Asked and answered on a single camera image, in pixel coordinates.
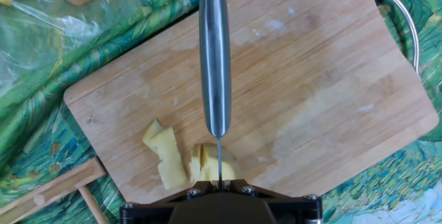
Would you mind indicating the steel cleaver knife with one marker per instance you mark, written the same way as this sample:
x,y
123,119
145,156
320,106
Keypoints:
x,y
214,61

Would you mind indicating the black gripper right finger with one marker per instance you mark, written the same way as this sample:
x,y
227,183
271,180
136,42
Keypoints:
x,y
297,210

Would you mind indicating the clear plastic bag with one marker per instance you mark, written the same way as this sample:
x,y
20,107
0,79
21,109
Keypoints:
x,y
41,34

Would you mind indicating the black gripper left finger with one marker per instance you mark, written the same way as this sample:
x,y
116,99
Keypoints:
x,y
152,210

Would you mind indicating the wooden peg rack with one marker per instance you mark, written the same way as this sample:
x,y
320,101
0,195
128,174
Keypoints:
x,y
52,191

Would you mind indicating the wooden cutting board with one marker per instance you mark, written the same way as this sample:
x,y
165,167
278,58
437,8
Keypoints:
x,y
310,96

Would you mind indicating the painted landscape tablecloth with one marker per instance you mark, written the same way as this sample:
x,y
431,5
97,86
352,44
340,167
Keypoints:
x,y
34,130

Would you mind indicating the thin yellow potato slice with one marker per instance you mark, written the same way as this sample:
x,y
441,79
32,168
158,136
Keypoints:
x,y
152,132
195,165
171,161

